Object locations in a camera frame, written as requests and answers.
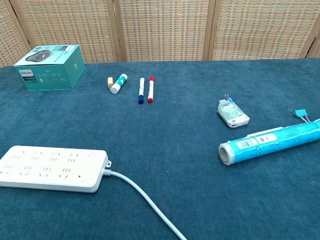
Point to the blue binder clip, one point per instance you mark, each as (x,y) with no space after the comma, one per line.
(228,98)

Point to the small plastic wrapped packet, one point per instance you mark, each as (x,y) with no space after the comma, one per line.
(233,115)

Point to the white power strip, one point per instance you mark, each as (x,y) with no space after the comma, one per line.
(50,167)

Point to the blue capped whiteboard marker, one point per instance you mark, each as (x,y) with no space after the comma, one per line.
(141,91)

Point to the pale yellow eraser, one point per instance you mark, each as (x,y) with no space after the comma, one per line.
(110,83)

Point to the teal binder clip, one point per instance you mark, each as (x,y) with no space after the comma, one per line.
(299,113)

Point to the white green glue stick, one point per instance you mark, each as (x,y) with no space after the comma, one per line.
(119,83)

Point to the teal Philips product box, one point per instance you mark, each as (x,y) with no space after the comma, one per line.
(50,71)

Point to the dark teal table cloth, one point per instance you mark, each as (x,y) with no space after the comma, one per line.
(175,155)

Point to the blue cling film roll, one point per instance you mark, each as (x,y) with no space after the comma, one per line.
(270,141)

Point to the red capped whiteboard marker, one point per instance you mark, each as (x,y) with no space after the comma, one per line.
(151,89)

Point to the woven wooden folding screen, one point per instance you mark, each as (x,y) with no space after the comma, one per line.
(165,27)

